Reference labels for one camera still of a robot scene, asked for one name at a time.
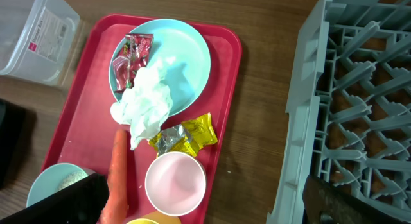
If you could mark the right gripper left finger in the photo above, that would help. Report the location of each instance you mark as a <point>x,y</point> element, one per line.
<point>81,202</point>

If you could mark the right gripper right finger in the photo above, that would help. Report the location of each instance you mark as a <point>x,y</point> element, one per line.
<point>324,203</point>

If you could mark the white rice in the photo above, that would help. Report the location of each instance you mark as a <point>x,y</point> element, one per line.
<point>71,179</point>

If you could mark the light blue bowl with rice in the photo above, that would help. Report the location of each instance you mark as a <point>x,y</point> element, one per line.
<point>47,182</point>

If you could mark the yellow cup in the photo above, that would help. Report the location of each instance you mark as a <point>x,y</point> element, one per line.
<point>156,218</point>

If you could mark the pink cup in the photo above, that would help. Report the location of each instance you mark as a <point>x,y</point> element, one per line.
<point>175,183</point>

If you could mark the grey dishwasher rack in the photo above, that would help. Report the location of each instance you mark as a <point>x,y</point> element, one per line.
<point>349,107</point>

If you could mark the black rectangular waste tray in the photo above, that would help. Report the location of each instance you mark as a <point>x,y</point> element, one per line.
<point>13,118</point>

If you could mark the orange carrot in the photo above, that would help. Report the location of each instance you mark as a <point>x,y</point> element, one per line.
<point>116,208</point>

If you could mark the crumpled white tissue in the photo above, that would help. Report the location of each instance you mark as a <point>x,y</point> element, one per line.
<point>147,105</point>

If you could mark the yellow silver snack wrapper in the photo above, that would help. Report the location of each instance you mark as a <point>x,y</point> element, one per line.
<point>189,137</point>

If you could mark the red serving tray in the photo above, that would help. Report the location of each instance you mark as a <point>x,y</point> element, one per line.
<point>85,131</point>

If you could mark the red snack wrapper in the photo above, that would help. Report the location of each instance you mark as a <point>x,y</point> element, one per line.
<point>132,56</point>

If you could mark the light blue plate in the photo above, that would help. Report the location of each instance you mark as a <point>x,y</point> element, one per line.
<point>186,56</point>

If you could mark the clear plastic storage bin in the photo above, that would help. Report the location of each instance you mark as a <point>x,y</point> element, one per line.
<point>36,37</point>

